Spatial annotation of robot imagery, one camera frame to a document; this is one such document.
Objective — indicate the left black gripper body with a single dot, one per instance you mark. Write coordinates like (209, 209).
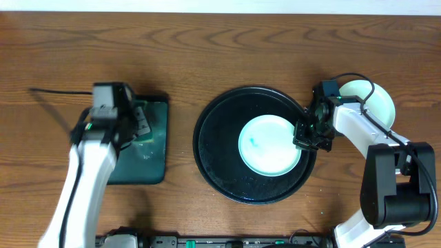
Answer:
(136, 117)

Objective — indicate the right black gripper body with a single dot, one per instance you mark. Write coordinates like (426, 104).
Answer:
(313, 135)

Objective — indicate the mint plate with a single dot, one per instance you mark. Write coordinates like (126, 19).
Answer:
(266, 146)
(379, 103)

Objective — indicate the green scouring sponge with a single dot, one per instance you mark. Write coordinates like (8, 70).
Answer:
(144, 132)

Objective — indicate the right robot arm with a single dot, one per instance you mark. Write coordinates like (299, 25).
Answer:
(398, 193)

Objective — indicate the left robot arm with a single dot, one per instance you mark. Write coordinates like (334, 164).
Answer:
(93, 165)

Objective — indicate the black rectangular water tray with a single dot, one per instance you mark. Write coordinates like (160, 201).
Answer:
(144, 163)

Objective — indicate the black round tray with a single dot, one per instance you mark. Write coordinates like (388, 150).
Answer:
(216, 152)

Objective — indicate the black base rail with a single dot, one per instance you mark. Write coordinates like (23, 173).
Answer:
(129, 237)

